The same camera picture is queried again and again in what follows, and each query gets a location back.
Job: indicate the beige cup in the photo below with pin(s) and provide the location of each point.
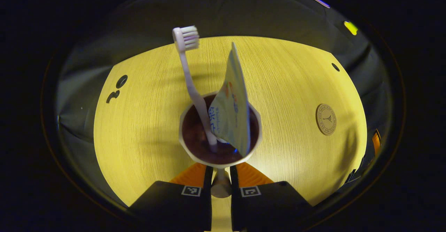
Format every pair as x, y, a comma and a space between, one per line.
195, 134

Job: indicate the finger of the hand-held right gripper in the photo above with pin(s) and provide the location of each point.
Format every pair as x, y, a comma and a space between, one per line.
376, 143

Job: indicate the white toothpaste tube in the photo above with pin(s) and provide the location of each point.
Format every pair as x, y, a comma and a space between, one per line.
231, 120

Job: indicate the black backdrop cloth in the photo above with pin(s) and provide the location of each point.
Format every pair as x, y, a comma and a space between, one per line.
209, 12

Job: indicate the black desk edge bracket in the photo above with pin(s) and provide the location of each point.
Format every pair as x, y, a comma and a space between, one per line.
352, 176

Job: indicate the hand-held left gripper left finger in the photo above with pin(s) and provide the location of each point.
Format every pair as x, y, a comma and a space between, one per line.
207, 207

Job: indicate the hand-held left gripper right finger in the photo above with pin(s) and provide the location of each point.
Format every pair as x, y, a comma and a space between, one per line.
235, 207

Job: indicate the round cork coaster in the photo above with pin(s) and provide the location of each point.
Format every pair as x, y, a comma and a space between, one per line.
326, 119

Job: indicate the white toothbrush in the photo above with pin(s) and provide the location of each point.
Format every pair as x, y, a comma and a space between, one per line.
190, 82

